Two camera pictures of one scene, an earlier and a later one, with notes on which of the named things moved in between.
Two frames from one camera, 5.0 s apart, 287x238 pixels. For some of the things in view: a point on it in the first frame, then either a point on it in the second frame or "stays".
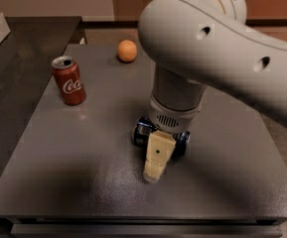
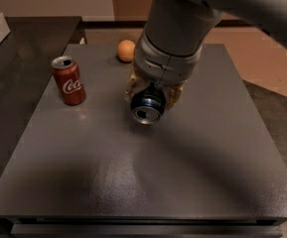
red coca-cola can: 69,79 stays
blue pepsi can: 142,129 -> 148,103
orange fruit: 126,51 stays
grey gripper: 173,119 -> 161,65
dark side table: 16,74 stays
